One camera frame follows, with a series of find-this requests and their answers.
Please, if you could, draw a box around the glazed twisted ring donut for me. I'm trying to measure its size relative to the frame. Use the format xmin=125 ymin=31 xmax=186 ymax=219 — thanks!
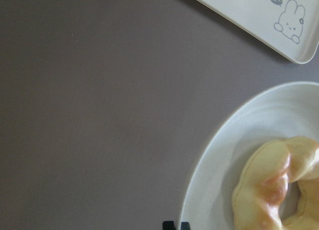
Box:
xmin=232 ymin=137 xmax=319 ymax=230

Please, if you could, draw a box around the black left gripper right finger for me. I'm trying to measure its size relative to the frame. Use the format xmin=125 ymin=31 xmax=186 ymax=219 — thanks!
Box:
xmin=181 ymin=222 xmax=190 ymax=230

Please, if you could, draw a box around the cream rabbit tray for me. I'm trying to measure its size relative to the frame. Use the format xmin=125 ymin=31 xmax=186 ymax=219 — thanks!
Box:
xmin=197 ymin=0 xmax=319 ymax=64

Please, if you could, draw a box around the white round plate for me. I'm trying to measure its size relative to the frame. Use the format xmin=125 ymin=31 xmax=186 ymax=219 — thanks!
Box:
xmin=176 ymin=82 xmax=319 ymax=230

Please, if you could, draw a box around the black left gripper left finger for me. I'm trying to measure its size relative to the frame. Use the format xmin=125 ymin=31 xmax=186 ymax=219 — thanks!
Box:
xmin=162 ymin=221 xmax=174 ymax=230

